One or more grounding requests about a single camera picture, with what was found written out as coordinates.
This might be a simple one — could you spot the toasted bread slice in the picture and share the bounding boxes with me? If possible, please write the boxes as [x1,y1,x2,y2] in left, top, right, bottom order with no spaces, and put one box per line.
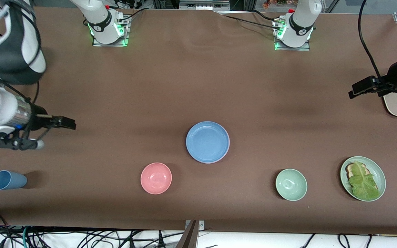
[345,163,371,179]

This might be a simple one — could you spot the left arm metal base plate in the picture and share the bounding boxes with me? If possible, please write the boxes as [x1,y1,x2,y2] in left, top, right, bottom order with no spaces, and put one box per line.
[274,19,311,51]

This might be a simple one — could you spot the green plate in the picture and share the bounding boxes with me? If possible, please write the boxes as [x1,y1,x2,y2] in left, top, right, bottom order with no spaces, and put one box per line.
[340,156,386,202]

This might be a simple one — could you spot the grey metal frame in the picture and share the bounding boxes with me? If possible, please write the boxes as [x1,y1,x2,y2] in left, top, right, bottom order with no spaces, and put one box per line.
[179,0,230,11]

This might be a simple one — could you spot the green lettuce leaf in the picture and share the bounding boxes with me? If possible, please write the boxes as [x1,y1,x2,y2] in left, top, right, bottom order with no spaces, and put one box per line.
[348,161,381,201]

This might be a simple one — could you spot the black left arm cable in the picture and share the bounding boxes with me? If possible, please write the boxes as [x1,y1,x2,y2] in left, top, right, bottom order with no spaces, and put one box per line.
[358,0,392,86]

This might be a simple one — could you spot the small green bowl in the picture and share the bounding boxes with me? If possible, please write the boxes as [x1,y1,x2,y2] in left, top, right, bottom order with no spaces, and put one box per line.
[275,168,308,202]

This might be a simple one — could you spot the brown table cloth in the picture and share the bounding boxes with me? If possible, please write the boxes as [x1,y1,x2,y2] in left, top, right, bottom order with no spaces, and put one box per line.
[0,6,397,235]

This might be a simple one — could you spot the silver metal bracket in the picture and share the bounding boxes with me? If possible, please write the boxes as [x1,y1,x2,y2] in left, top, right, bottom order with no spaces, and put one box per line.
[185,220,205,232]

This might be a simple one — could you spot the grey diagonal bar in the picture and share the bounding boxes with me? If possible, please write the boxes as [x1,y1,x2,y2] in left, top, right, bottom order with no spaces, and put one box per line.
[176,220,199,248]

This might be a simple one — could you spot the small pink bowl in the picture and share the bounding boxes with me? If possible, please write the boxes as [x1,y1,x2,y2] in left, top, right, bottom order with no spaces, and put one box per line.
[140,162,172,195]

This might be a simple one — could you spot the blue cup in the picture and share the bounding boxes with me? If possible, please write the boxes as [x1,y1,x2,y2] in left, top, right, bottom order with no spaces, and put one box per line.
[0,170,28,190]

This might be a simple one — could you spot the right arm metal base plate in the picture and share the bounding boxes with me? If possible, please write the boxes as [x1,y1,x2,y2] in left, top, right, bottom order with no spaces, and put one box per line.
[92,15,130,47]

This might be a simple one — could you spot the blue plate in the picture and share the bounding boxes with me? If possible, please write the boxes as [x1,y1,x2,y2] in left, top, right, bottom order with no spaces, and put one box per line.
[186,121,230,163]

